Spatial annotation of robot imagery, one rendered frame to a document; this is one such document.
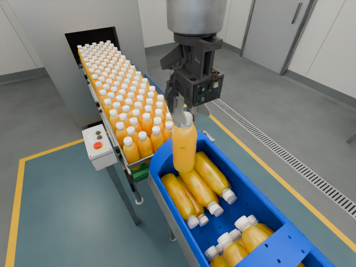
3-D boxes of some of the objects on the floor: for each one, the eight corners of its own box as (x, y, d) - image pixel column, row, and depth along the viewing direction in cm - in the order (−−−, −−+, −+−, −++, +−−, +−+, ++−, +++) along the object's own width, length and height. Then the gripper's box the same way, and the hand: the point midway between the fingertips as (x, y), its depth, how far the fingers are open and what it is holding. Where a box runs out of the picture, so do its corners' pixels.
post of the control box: (136, 225, 157) (99, 157, 87) (134, 221, 159) (97, 151, 89) (140, 223, 158) (107, 153, 88) (138, 219, 161) (105, 148, 91)
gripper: (180, 45, 24) (179, 149, 38) (242, 33, 28) (220, 131, 43) (154, 30, 29) (162, 126, 44) (209, 22, 33) (199, 112, 48)
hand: (185, 118), depth 44 cm, fingers closed on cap, 4 cm apart
